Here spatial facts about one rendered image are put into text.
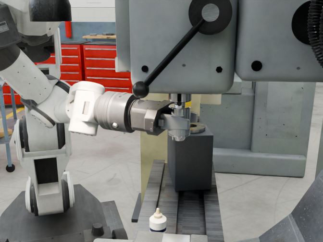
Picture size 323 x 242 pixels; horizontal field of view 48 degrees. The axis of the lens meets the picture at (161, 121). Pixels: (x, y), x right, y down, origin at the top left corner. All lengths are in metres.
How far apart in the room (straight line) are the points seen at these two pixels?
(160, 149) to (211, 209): 1.58
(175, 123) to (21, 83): 0.47
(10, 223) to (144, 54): 1.28
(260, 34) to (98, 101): 0.38
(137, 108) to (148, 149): 1.90
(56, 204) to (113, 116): 0.90
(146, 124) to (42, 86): 0.42
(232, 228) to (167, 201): 1.61
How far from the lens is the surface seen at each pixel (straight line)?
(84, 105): 0.84
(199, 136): 1.13
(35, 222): 1.76
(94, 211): 1.78
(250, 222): 2.81
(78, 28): 10.18
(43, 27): 1.09
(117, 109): 0.79
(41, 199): 1.61
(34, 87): 1.06
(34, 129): 1.40
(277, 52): 0.64
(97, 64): 5.48
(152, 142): 2.64
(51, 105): 1.08
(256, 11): 0.63
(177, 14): 0.64
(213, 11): 0.61
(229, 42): 0.65
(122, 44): 0.74
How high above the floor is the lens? 1.46
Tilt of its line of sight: 17 degrees down
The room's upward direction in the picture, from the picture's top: straight up
